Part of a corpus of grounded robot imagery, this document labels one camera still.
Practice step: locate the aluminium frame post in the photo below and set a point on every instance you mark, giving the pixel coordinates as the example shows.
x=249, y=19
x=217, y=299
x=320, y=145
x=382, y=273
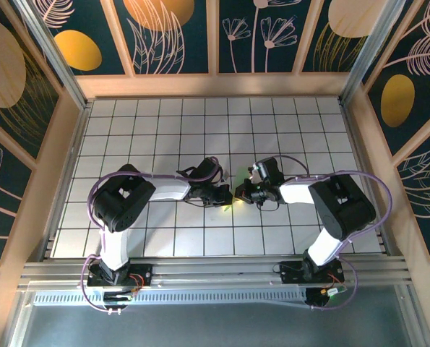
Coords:
x=57, y=59
x=371, y=47

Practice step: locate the aluminium side rail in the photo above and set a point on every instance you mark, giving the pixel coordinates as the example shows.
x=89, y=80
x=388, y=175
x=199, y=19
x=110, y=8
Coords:
x=75, y=144
x=356, y=144

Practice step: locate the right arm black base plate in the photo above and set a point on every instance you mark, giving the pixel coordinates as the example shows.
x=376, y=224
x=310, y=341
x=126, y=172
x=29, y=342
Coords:
x=290, y=273

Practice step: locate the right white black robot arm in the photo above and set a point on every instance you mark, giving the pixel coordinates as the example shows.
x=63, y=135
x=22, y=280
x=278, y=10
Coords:
x=297, y=191

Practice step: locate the round black electronics mount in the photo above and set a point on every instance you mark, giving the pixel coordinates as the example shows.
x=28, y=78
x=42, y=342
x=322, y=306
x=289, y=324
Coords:
x=316, y=299

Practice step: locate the long aluminium mounting rail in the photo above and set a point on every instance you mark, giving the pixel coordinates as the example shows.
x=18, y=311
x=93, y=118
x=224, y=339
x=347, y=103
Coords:
x=214, y=274

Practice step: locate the light green paper sheet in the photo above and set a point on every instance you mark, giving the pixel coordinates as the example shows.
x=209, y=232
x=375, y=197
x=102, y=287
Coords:
x=228, y=208

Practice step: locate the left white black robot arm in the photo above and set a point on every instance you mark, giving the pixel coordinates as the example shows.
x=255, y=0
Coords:
x=169, y=189

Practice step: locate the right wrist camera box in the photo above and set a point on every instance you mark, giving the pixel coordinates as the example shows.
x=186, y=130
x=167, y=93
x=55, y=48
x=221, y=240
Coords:
x=253, y=174

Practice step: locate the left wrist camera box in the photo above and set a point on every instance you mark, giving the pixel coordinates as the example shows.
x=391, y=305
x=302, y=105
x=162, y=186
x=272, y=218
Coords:
x=224, y=177

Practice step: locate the black electronics board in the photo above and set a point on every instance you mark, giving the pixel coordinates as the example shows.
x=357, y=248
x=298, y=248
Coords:
x=117, y=298

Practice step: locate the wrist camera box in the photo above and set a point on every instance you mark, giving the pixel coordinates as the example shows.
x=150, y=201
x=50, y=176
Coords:
x=253, y=174
x=224, y=177

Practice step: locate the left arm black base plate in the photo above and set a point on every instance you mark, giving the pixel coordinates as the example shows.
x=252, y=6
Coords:
x=144, y=274

